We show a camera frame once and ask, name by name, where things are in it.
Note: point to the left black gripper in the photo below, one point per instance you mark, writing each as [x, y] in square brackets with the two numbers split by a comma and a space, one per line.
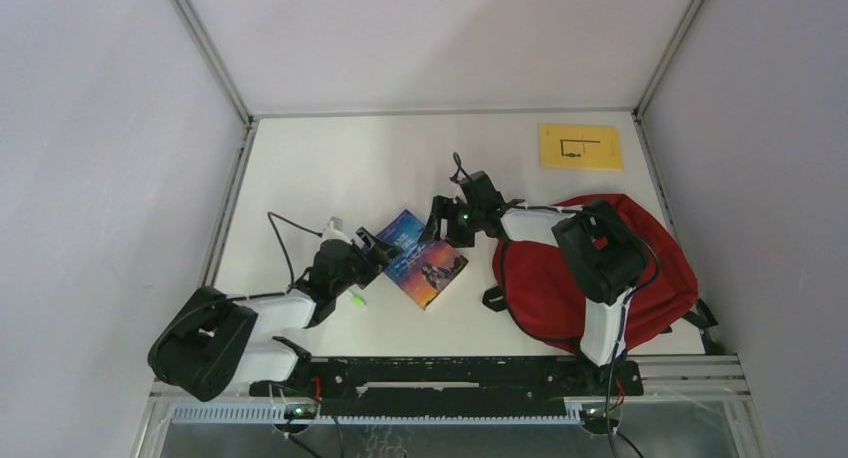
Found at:
[373, 267]

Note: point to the Jane Eyre book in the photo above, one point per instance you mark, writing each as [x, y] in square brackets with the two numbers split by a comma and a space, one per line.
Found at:
[422, 270]

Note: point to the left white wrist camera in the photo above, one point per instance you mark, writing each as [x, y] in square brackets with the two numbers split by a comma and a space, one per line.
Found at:
[333, 230]

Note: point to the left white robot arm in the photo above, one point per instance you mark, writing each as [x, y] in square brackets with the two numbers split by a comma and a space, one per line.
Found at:
[220, 343]

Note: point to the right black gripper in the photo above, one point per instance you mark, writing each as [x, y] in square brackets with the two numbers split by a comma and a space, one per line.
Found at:
[440, 209]

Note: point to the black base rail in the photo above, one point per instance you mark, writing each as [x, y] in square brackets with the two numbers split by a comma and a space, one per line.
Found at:
[522, 387]

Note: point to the red student backpack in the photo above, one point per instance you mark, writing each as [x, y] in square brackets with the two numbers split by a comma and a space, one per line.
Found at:
[534, 284]

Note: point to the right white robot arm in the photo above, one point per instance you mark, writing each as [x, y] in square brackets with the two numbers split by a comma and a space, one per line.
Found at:
[605, 257]

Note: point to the green highlighter pen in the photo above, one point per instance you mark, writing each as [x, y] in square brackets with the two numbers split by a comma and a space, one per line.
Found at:
[358, 300]

